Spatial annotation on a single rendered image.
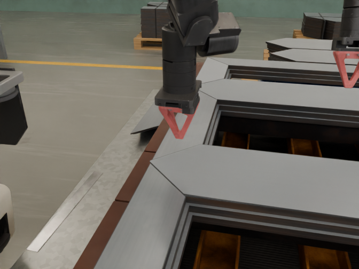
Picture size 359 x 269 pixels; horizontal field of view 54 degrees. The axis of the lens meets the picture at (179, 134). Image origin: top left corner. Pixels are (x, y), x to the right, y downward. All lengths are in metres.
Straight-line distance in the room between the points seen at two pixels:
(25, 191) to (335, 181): 1.82
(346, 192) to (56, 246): 0.58
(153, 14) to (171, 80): 4.34
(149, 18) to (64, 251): 4.33
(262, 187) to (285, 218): 0.07
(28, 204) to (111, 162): 1.13
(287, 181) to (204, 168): 0.15
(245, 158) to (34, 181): 1.73
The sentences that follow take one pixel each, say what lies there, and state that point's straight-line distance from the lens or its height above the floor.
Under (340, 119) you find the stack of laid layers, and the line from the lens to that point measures 1.03.
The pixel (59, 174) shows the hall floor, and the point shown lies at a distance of 2.31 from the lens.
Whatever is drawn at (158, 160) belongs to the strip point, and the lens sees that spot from 0.71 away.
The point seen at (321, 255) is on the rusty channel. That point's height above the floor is 0.68.
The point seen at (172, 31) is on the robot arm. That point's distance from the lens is 0.57.
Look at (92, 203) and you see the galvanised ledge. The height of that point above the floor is 0.68.
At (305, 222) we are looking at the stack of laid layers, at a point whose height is 0.84.
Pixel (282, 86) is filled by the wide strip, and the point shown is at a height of 0.86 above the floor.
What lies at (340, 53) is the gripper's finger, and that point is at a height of 1.05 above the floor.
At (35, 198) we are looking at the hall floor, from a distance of 2.15.
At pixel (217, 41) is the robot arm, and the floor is 1.10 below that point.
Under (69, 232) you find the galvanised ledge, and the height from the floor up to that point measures 0.68.
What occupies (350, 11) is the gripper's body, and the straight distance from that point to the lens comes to 0.78.
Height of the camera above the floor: 1.24
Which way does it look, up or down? 28 degrees down
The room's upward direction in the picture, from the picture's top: straight up
